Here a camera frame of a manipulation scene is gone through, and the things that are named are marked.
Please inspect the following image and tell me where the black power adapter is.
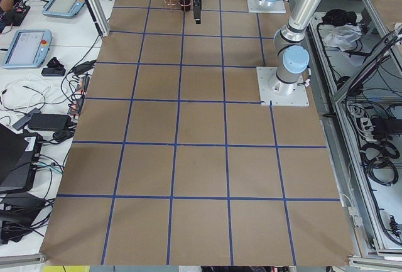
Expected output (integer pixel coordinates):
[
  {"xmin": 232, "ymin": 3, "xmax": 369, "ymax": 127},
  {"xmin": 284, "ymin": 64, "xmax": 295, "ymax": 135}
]
[{"xmin": 28, "ymin": 113, "xmax": 71, "ymax": 131}]

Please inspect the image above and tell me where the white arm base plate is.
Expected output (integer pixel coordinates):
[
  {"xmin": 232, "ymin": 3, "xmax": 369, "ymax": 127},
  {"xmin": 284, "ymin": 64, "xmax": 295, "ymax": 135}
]
[{"xmin": 256, "ymin": 67, "xmax": 310, "ymax": 107}]

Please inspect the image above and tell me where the black laptop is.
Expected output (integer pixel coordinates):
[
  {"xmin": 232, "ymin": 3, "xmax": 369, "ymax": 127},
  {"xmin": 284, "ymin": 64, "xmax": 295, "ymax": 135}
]
[{"xmin": 1, "ymin": 125, "xmax": 42, "ymax": 194}]

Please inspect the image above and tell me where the blue teach pendant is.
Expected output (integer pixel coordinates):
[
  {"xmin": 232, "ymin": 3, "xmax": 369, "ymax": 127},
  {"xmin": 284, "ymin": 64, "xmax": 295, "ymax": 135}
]
[
  {"xmin": 3, "ymin": 30, "xmax": 53, "ymax": 69},
  {"xmin": 42, "ymin": 0, "xmax": 85, "ymax": 18}
]

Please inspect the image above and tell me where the aluminium frame post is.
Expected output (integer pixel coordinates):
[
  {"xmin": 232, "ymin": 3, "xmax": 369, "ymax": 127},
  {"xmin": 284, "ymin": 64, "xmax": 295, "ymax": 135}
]
[{"xmin": 85, "ymin": 0, "xmax": 110, "ymax": 37}]

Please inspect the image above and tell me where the dark bottle in basket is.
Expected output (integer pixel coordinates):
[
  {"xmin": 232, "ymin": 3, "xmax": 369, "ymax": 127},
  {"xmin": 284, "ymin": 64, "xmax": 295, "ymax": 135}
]
[{"xmin": 178, "ymin": 0, "xmax": 192, "ymax": 12}]

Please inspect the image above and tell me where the second white arm base plate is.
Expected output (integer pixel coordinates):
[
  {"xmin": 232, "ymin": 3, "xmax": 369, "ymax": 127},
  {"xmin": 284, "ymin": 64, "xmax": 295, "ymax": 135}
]
[{"xmin": 247, "ymin": 0, "xmax": 286, "ymax": 14}]

